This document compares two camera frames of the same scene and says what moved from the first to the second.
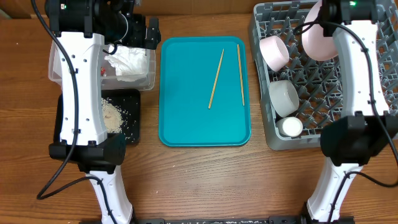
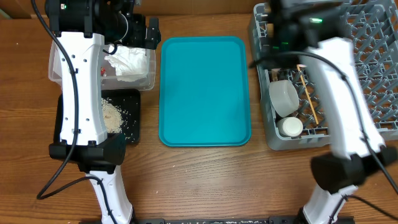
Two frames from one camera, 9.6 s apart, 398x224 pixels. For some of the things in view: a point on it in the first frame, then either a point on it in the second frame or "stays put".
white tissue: x=130 y=64 stays put
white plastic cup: x=290 y=126 stays put
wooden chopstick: x=216 y=78 -> x=308 y=94
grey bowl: x=284 y=97 stays put
